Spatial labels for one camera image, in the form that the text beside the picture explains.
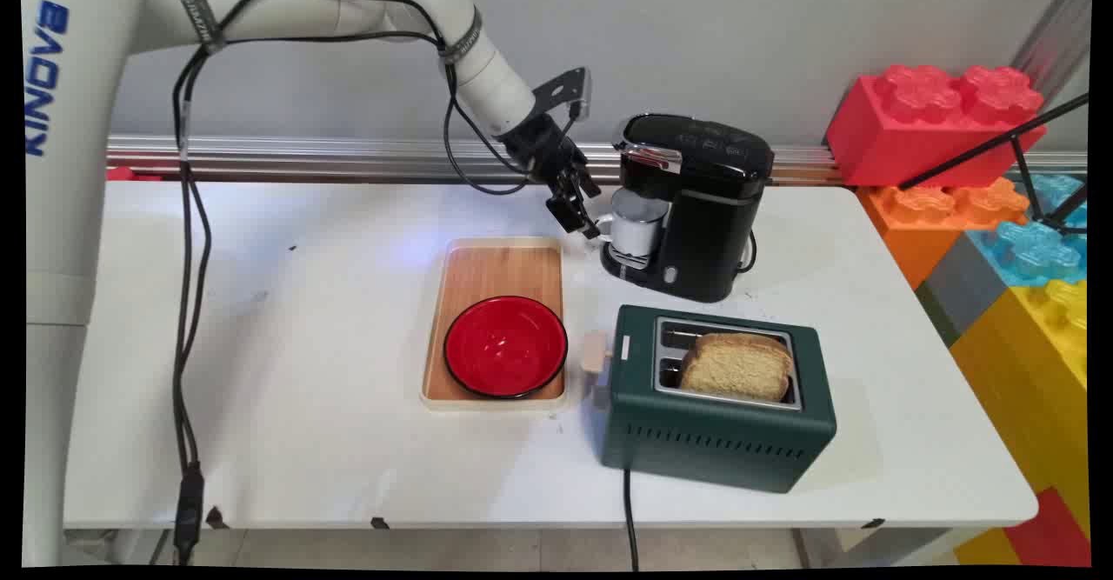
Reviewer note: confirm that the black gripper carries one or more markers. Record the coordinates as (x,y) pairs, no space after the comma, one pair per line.
(539,141)

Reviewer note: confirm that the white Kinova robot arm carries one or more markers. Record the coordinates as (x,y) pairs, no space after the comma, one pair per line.
(78,215)

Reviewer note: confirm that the white mug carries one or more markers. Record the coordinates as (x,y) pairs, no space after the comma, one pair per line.
(635,228)

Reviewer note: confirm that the wooden serving tray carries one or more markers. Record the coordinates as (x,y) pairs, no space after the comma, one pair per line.
(496,271)

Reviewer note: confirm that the black coffee machine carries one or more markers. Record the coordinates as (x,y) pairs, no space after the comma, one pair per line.
(713,232)

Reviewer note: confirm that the beige toaster lever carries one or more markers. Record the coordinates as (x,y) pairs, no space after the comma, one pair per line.
(596,354)

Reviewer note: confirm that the red bowl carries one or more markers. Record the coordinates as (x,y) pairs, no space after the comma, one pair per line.
(504,347)

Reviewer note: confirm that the bread slice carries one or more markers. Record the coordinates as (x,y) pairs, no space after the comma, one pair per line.
(739,370)

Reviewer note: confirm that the green two-slot toaster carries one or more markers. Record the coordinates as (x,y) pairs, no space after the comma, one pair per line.
(696,441)

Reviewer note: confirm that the large red foam block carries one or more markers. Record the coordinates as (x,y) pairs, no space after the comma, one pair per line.
(913,141)

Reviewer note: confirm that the orange foam block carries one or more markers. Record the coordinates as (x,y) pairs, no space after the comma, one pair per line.
(922,232)

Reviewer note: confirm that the grey foam block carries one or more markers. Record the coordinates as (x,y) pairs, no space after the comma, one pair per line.
(961,289)

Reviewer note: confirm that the black tripod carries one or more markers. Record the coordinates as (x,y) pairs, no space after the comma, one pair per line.
(974,156)

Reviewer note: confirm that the small red foam block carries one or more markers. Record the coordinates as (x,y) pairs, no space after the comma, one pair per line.
(130,174)

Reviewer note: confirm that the light blue foam block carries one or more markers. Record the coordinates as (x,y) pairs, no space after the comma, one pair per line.
(1035,254)

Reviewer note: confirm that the large yellow foam block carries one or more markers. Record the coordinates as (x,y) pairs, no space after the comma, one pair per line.
(1026,371)

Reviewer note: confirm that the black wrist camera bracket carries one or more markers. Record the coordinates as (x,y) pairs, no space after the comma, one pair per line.
(565,89)

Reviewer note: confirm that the aluminium rail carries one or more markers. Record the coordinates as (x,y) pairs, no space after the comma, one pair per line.
(304,158)

